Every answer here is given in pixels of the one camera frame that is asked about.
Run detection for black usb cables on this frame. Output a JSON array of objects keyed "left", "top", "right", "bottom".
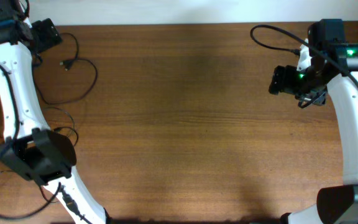
[{"left": 31, "top": 32, "right": 99, "bottom": 106}]

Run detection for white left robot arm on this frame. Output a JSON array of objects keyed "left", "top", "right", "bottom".
[{"left": 0, "top": 1, "right": 111, "bottom": 223}]

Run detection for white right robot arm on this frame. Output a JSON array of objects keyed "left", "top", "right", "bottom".
[{"left": 269, "top": 19, "right": 358, "bottom": 223}]

